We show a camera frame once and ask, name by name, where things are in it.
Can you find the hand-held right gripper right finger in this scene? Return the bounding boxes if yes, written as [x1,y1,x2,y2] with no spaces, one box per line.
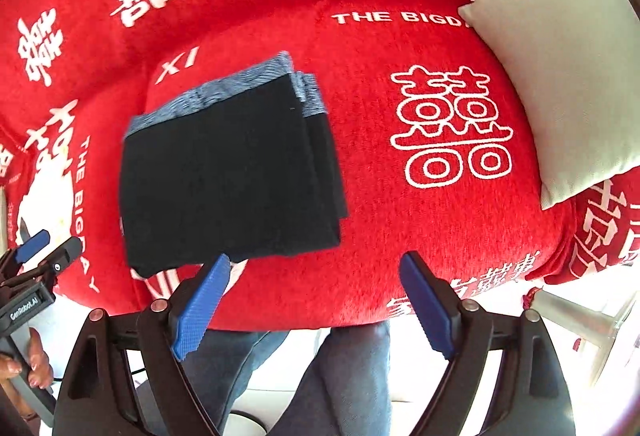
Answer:
[399,251,576,436]

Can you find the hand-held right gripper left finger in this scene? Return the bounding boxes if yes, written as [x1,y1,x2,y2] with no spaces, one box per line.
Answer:
[52,253,231,436]

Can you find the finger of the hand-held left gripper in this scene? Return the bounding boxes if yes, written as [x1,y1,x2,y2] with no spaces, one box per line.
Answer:
[22,237,84,286]
[14,230,51,265]

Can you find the black pants with grey waistband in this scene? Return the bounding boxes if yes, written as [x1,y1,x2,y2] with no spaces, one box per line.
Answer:
[119,51,350,278]

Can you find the person's left hand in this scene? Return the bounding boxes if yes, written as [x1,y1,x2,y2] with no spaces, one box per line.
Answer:
[0,328,54,418]

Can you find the person's leg in jeans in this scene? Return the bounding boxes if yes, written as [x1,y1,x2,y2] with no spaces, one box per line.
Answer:
[270,320,392,436]
[135,328,292,436]

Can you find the red printed blanket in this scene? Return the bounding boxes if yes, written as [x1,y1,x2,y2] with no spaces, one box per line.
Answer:
[0,0,640,333]

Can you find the silver metal stand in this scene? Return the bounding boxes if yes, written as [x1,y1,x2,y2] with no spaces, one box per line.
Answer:
[530,288,637,383]

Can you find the red printed cushion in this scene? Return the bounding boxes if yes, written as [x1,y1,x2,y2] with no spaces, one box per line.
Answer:
[542,166,640,288]

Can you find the grey cushion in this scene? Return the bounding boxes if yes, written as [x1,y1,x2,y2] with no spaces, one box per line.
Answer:
[457,0,640,212]

